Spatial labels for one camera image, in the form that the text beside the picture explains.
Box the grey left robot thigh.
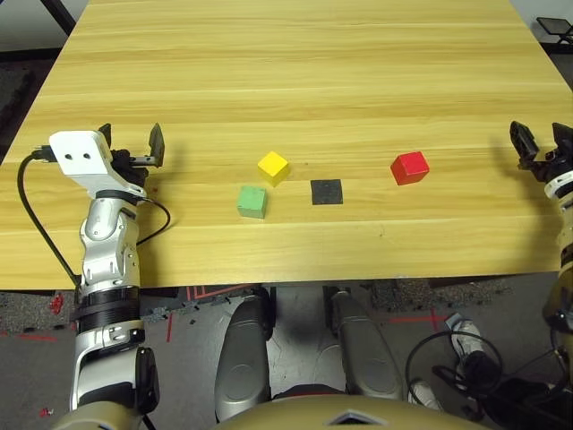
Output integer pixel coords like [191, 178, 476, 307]
[213, 293, 274, 423]

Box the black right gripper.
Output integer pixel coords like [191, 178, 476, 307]
[509, 120, 573, 184]

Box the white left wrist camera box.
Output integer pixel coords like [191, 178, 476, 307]
[47, 129, 148, 202]

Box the tan robot torso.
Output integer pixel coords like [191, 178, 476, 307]
[214, 392, 492, 430]

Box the grey right robot thigh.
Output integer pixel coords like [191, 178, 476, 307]
[329, 288, 405, 403]

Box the grey robot thigh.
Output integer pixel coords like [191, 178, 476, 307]
[329, 288, 405, 403]
[213, 293, 274, 423]

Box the green wooden block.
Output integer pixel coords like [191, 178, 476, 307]
[235, 185, 269, 220]

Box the white sneaker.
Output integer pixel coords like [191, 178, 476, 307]
[408, 378, 443, 412]
[449, 312, 485, 360]

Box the yellow wooden block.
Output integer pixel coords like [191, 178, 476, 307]
[257, 150, 290, 188]

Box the black slanted stand leg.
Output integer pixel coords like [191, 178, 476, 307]
[43, 0, 78, 38]

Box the red wooden block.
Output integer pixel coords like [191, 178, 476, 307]
[389, 150, 432, 186]

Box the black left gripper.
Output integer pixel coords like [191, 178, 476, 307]
[97, 123, 167, 190]

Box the black square marker pad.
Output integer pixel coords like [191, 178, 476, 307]
[310, 178, 345, 207]

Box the thick black camera cable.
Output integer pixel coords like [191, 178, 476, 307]
[16, 143, 83, 288]

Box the black floor cable loop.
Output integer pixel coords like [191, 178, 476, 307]
[404, 330, 506, 405]

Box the black chair base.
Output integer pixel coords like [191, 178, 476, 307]
[535, 16, 573, 47]

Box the thin black cable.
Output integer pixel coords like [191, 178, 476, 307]
[135, 198, 173, 247]

